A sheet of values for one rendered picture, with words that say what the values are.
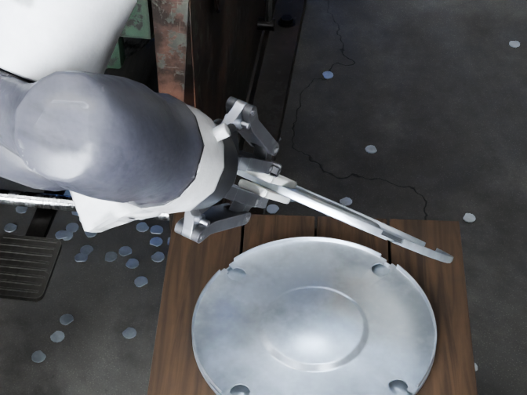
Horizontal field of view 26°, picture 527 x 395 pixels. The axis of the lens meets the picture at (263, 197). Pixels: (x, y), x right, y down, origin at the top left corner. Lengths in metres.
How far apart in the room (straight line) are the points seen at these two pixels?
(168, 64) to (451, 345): 0.51
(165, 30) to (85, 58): 0.64
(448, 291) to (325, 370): 0.21
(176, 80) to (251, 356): 0.39
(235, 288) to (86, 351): 0.47
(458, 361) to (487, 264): 0.61
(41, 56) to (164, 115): 0.10
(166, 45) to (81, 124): 0.74
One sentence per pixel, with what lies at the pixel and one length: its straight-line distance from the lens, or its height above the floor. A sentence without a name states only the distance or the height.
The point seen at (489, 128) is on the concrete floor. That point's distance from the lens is 2.22.
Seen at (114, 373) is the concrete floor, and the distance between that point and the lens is 1.79.
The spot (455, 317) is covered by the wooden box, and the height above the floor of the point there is 0.35.
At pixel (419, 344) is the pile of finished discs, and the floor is 0.36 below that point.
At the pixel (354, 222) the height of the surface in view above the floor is 0.65.
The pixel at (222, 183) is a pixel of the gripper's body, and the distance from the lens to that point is 0.91.
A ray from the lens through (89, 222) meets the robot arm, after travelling 0.91.
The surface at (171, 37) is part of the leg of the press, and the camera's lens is 1.47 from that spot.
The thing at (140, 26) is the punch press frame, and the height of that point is 0.52.
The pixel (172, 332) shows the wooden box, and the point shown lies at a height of 0.35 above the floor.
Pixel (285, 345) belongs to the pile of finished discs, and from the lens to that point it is 1.34.
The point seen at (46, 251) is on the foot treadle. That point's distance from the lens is 1.75.
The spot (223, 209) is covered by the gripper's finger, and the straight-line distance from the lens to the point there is 1.04.
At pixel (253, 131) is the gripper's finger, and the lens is 0.99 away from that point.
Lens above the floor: 1.42
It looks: 44 degrees down
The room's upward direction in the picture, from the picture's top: straight up
